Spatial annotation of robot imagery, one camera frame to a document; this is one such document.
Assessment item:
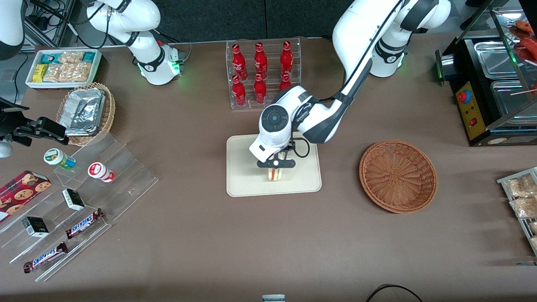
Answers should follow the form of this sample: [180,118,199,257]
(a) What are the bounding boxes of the oval wicker basket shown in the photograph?
[56,82,116,147]

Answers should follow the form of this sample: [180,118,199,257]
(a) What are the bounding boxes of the black floor cable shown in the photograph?
[365,284,424,302]

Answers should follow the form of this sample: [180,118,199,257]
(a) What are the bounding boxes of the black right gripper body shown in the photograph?
[0,98,39,147]

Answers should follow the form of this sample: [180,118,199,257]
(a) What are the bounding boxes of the white plastic snack bin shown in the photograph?
[25,49,103,90]

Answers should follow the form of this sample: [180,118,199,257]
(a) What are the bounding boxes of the black food warmer machine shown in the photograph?
[435,0,537,147]

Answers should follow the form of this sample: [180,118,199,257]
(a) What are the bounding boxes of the green lid yogurt cup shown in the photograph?
[44,148,77,171]

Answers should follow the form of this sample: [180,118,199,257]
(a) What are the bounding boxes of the clear acrylic bottle rack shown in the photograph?
[226,37,302,110]

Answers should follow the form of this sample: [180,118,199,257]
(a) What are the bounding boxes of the clear acrylic stepped display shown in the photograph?
[0,132,159,283]

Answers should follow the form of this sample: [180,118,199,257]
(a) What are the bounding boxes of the red cookie box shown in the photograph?
[0,170,52,223]

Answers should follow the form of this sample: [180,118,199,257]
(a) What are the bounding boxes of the clear bag of crackers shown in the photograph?
[59,62,92,83]
[43,63,63,83]
[59,51,85,65]

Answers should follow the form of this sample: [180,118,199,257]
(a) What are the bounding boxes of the round brown wicker basket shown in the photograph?
[359,140,438,214]

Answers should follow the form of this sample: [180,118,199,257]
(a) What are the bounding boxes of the dark partition panel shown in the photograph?
[153,0,357,43]

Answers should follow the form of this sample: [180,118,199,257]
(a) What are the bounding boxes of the yellow snack packet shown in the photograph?
[32,63,49,83]

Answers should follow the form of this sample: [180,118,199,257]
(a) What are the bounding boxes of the black right arm base cables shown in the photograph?
[156,29,193,64]

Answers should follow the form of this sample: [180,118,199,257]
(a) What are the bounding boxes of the snickers bar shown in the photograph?
[23,242,69,274]
[65,208,106,240]

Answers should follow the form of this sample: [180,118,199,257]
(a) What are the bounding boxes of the aluminium frame with cables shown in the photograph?
[24,0,110,49]

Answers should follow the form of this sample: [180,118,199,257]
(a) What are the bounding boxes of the small black box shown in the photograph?
[62,188,86,211]
[22,216,50,238]

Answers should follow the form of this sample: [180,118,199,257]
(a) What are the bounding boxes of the silver foil packages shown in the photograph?
[58,88,106,137]

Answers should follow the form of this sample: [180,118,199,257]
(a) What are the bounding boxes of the red lid yogurt cup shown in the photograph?
[87,162,116,183]

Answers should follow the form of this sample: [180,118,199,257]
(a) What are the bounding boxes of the beige plastic tray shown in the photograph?
[226,131,322,198]

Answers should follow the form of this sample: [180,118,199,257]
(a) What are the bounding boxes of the tray of wrapped pastries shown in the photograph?
[497,167,537,257]

